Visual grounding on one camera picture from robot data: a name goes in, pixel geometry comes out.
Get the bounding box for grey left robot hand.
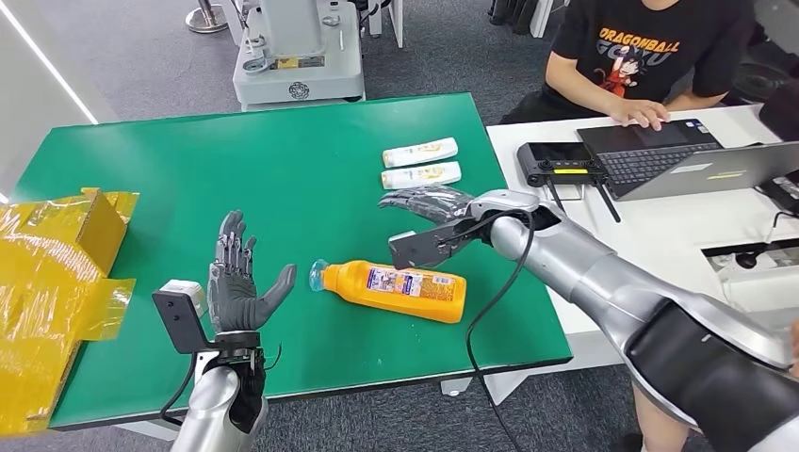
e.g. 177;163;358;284
206;210;299;335

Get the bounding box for person's right hand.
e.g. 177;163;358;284
608;97;671;132

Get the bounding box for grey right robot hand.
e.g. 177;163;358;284
377;185;479;227

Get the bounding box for orange bottle with clear cap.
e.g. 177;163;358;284
308;258;468;325

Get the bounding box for white shampoo bottle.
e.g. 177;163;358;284
382;137;460;169
381;160;464;191

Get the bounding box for laptop with silver lid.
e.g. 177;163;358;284
576;118;799;202

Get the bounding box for person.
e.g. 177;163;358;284
498;0;759;132

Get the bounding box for black controller with antennas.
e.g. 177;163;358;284
516;141;622;224

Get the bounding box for black bulky object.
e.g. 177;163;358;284
758;81;799;143

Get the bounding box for black flat device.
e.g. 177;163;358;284
755;174;799;217

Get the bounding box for white machine base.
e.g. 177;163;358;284
231;0;367;112

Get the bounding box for yellow cardboard box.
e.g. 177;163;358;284
0;186;139;438

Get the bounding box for metal stanchion base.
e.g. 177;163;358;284
185;0;229;34

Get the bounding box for person's bare leg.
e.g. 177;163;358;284
630;383;695;452

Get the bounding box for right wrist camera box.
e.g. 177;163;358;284
387;219;485;270

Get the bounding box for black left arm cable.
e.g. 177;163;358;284
158;354;201;428

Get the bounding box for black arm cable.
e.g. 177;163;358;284
465;210;539;452
158;354;201;428

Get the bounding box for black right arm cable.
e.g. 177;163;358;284
465;210;539;452

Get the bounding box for desk cable tray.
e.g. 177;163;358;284
702;238;799;279

